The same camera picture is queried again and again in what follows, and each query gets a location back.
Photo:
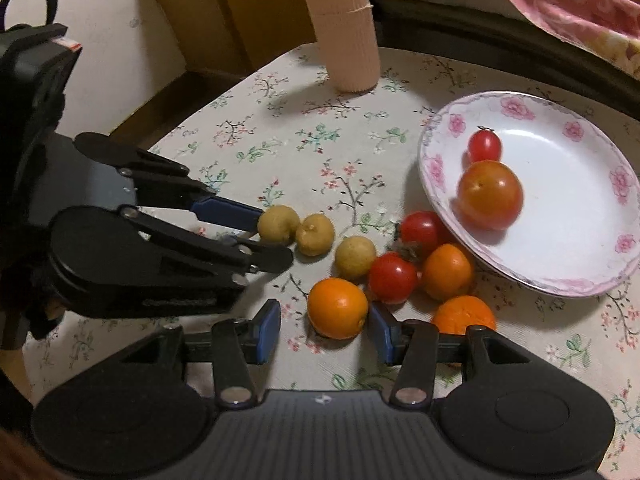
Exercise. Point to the large orange-red tomato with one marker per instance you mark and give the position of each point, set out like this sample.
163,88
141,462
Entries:
490,195

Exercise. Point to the pink ribbed cup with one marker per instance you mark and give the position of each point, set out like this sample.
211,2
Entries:
345,35

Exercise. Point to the red tomato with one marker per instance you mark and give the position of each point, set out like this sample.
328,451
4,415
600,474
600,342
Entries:
392,277
420,230

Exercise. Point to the small cherry tomato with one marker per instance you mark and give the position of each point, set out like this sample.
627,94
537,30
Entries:
485,146

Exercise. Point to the yellow wooden cabinet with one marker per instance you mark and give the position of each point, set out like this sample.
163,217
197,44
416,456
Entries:
225,0

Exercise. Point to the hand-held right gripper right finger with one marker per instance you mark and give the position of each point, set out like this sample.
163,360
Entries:
382,331

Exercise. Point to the pink floral blanket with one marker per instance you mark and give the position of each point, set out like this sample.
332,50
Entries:
550,0

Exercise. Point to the smooth orange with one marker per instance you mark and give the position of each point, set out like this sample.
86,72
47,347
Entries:
446,271
336,307

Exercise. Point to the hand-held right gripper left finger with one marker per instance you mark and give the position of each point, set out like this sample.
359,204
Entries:
267,331

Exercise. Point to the floral tablecloth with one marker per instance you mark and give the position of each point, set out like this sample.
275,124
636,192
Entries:
325,160

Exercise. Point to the yellow longan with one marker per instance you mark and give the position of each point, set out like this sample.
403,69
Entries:
355,256
278,224
315,234

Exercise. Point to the black bed frame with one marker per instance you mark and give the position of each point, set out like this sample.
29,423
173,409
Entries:
500,35

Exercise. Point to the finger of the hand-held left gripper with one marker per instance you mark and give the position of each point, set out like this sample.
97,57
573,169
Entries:
270,258
225,210

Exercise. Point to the white floral plate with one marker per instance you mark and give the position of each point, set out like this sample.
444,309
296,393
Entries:
560,210

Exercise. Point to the rough-skinned orange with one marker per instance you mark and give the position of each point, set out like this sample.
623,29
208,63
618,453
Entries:
462,315

